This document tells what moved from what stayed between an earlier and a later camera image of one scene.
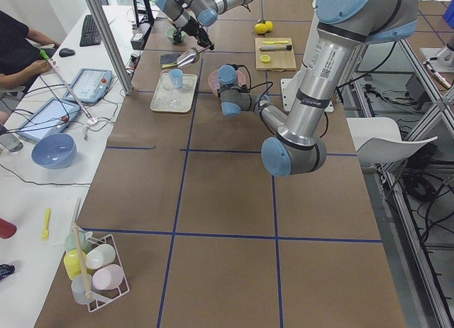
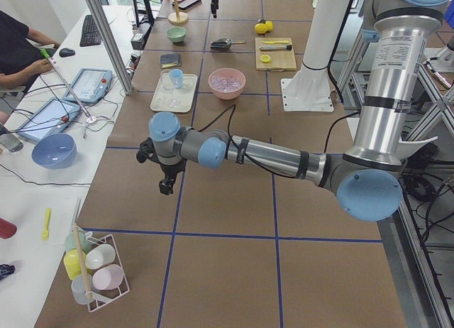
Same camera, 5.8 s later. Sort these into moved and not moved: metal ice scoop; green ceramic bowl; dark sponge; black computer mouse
Moved: metal ice scoop
Not moved: green ceramic bowl; dark sponge; black computer mouse
